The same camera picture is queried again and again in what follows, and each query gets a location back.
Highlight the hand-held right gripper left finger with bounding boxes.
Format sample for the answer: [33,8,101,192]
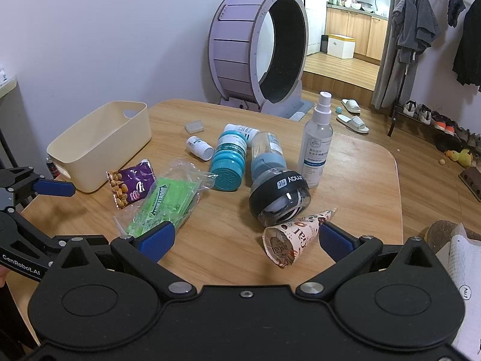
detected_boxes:
[51,221,197,303]

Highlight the black hanging garment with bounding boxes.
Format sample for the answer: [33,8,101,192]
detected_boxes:
[452,0,481,87]

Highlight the black wrist gyro ball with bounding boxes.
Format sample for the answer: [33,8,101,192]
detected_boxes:
[249,167,312,232]

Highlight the cream plastic basket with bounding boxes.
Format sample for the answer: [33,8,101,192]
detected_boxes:
[46,101,152,193]

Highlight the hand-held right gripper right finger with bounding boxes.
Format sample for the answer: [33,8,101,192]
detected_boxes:
[297,222,449,301]

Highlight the wooden kitchen cabinets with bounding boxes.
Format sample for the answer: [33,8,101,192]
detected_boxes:
[326,5,389,61]

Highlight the green gum packets plastic bag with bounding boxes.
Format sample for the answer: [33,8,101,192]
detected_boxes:
[113,158,219,236]

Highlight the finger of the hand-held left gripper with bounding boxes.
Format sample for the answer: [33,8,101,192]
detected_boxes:
[0,165,76,211]

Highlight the large teal cap bottle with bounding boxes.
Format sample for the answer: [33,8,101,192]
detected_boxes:
[210,130,249,192]

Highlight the small white pill bottle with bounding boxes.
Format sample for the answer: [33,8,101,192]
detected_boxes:
[186,136,214,161]

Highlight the purple snack packet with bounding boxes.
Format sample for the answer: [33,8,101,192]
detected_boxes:
[106,160,156,210]

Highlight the row of shoes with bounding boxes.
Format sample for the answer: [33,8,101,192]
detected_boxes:
[403,100,481,159]

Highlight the clear spray bottle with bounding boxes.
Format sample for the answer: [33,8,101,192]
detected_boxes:
[298,91,334,189]

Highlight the grey curtain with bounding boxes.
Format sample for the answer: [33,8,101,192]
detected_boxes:
[371,0,418,110]

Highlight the yellow duck toy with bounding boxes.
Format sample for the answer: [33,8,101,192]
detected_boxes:
[445,150,473,168]

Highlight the cardboard cat scratcher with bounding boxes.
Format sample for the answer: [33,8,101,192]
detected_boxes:
[458,165,481,201]

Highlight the dark hanging shorts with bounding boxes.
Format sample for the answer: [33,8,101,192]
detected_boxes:
[447,0,467,29]

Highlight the black clothes rack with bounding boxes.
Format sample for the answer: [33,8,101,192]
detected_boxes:
[387,0,481,138]

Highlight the white foam box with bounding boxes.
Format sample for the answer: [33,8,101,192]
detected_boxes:
[327,34,356,60]

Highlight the grey hanging clothes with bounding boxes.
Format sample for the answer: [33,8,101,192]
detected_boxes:
[392,0,444,64]

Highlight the white bottle teal label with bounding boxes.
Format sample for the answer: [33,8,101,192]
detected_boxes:
[224,123,261,147]

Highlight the clear jar blue lid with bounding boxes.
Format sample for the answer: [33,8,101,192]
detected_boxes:
[250,131,288,187]

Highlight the purple wooden barrel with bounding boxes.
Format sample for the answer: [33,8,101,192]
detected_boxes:
[208,0,316,121]

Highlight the printed paper cone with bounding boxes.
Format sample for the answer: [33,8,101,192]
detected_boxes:
[262,207,338,269]

